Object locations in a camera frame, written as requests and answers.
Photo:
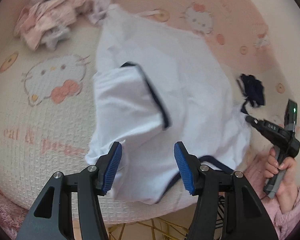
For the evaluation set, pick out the person's right hand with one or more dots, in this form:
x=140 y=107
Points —
x=288 y=185

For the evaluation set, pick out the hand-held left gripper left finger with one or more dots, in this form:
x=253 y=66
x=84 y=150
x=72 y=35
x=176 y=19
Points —
x=113 y=167

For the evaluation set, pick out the pink cream printed blanket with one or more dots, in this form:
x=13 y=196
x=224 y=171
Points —
x=52 y=120

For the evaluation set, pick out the pile of pink white clothes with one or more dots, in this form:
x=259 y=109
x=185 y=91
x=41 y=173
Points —
x=60 y=12

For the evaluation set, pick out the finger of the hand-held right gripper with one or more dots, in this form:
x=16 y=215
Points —
x=253 y=122

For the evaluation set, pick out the white shirt with navy trim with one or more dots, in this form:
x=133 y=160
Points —
x=185 y=67

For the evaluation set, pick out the dark navy cloth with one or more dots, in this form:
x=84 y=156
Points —
x=253 y=87

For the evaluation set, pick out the pink fuzzy bed cover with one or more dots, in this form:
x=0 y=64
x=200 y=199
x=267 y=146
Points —
x=5 y=205

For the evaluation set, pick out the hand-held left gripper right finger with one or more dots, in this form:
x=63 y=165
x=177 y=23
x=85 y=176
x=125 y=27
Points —
x=183 y=170

